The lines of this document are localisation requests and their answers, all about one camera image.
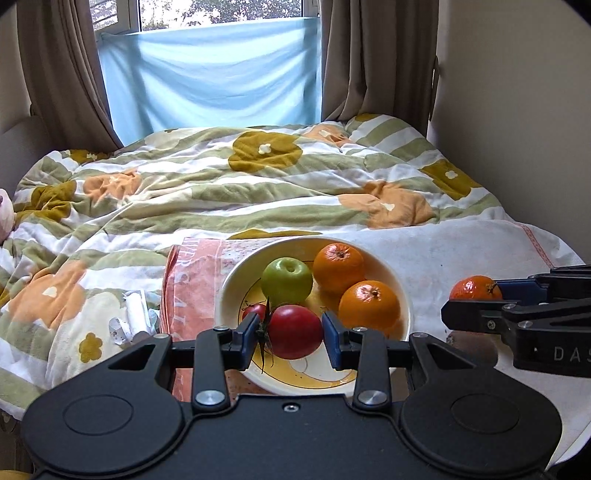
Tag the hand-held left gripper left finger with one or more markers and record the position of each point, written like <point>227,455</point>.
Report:
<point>249,334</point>

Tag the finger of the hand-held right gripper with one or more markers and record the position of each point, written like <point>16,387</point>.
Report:
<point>531,287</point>
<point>475,314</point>

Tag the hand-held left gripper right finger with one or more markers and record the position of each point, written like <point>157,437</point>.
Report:
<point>330,337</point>

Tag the small red tomato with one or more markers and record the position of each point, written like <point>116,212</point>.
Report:
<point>254,314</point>

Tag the small tangerine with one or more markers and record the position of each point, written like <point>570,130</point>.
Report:
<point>471,288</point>

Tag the red cherry tomato with stem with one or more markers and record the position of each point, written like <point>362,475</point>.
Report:
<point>295,331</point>

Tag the orange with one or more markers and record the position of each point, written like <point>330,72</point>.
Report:
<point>338,267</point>
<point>369,307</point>

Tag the green apple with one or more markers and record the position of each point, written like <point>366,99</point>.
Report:
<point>287,281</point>

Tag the cream bowl with yellow print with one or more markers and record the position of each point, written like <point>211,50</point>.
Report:
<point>392,277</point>

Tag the white cloth with pink border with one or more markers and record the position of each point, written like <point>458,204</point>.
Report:
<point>438,258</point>

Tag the floral striped blanket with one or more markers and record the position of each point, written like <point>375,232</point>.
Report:
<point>207,184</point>

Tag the light blue window cloth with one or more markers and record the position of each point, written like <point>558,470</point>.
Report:
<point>207,78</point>

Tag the pink plush toy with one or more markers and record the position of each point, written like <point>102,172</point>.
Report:
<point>5,217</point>

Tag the brown curtain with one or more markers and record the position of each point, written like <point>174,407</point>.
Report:
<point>60,69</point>
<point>374,60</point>

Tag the beige bed headboard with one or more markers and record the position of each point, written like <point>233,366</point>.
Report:
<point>23,143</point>

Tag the window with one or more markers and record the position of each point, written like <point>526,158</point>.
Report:
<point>221,11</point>

